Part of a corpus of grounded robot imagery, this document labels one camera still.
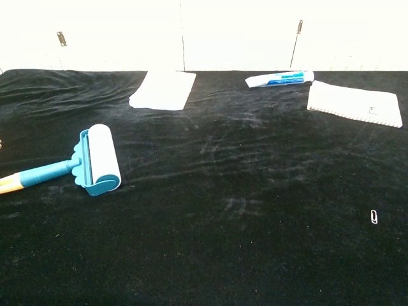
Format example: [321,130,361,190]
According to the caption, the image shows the blue white toothpaste tube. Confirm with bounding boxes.
[244,70,316,89]

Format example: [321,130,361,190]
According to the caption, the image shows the black velvet tablecloth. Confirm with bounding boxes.
[0,68,408,306]

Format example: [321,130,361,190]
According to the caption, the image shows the woven folding screen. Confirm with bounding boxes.
[0,0,408,73]

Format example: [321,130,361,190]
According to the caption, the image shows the teal lint roller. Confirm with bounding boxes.
[0,123,122,197]

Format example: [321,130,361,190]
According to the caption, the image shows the cream spiral notebook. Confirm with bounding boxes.
[306,80,404,129]

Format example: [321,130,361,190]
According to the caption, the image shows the white folded cloth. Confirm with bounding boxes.
[128,70,197,112]

